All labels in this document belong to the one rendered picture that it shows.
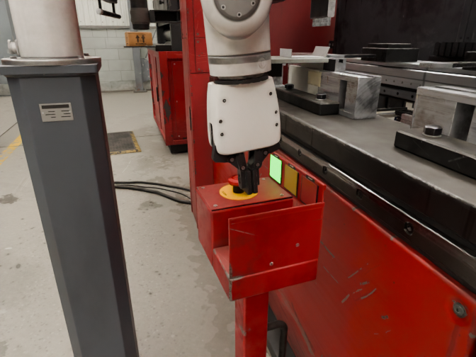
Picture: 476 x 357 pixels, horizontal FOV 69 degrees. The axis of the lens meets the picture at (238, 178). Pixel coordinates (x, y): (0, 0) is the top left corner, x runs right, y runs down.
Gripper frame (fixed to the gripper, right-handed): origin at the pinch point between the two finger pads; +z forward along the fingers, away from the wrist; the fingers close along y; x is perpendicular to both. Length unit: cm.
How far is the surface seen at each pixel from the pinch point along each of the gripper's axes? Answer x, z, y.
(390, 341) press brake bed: 15.5, 26.2, -16.3
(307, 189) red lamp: 0.9, 3.8, -9.9
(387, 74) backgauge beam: -40, -5, -62
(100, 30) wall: -756, -37, 10
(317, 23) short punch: -45, -21, -41
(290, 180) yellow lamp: -4.8, 4.5, -9.9
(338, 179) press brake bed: -4.5, 6.4, -19.9
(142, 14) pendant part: -186, -33, -10
